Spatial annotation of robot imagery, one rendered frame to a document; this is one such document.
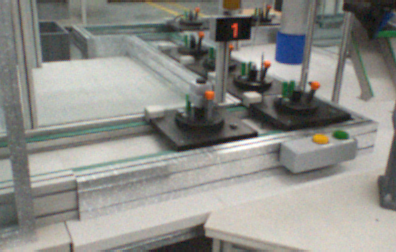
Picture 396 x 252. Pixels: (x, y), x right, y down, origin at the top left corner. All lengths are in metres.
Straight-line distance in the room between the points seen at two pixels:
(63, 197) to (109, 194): 0.10
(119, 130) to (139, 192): 0.27
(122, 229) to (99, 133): 0.35
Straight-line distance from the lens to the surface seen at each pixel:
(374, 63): 1.61
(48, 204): 1.03
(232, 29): 1.34
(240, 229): 1.03
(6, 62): 0.86
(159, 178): 1.07
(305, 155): 1.18
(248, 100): 1.44
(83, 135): 1.26
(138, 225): 1.03
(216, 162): 1.13
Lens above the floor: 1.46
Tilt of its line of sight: 23 degrees down
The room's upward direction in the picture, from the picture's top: 3 degrees clockwise
